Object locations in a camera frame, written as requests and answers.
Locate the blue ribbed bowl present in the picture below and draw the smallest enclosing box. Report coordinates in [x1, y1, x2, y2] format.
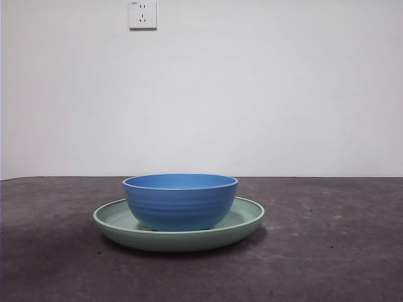
[122, 173, 239, 231]

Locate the pale green round plate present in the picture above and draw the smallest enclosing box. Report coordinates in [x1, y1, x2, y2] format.
[93, 196, 266, 253]

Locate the white wall socket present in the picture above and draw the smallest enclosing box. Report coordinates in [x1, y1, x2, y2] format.
[128, 1, 157, 31]

